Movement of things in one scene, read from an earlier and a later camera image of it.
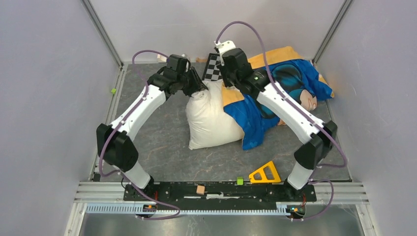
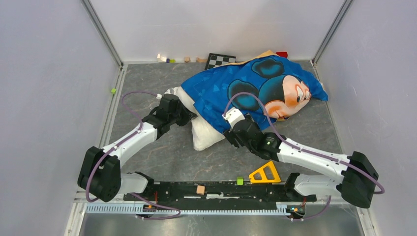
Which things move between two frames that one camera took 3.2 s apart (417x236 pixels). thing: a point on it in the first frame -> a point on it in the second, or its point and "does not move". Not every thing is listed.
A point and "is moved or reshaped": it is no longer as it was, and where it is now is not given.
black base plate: [221, 193] does not move
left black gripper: [198, 84] -> [188, 115]
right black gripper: [226, 82] -> [230, 136]
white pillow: [208, 123] is moved or reshaped
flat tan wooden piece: [201, 60] does not move
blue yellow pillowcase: [299, 79] is moved or reshaped
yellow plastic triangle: [264, 178] does not move
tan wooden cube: [200, 190] does not move
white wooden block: [162, 58] does not move
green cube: [240, 181] does not move
